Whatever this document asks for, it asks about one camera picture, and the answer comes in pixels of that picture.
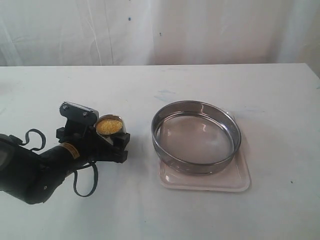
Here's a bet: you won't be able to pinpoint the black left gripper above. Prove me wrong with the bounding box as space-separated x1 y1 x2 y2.
56 120 131 164

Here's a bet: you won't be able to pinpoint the yellow millet grains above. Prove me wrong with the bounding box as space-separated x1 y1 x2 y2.
96 118 123 135

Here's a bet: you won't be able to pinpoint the small stainless steel cup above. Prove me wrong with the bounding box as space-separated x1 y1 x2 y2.
95 114 126 136

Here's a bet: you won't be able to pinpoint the round steel mesh sieve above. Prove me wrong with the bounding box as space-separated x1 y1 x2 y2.
151 100 242 175

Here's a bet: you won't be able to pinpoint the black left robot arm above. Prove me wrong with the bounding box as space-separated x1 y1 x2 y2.
0 120 130 205

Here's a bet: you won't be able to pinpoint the white square plastic tray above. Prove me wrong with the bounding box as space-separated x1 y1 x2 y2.
157 116 251 193

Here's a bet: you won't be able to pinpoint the white backdrop curtain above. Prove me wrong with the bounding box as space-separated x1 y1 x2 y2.
0 0 320 66

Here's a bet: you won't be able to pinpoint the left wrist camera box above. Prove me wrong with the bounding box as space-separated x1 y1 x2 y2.
59 101 99 126

